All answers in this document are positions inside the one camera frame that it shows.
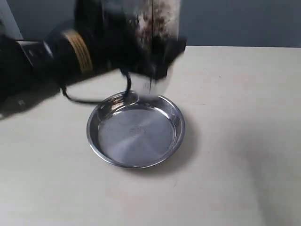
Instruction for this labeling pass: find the round stainless steel plate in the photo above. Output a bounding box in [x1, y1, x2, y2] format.
[87, 91, 186, 169]

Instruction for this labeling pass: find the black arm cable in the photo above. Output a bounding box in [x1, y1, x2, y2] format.
[60, 68, 135, 105]

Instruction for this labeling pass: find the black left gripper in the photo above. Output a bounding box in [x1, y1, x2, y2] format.
[74, 0, 187, 79]

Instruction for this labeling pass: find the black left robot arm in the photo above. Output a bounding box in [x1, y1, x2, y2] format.
[0, 0, 187, 119]

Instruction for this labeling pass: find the clear plastic shaker bottle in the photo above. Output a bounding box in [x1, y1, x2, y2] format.
[122, 0, 187, 99]

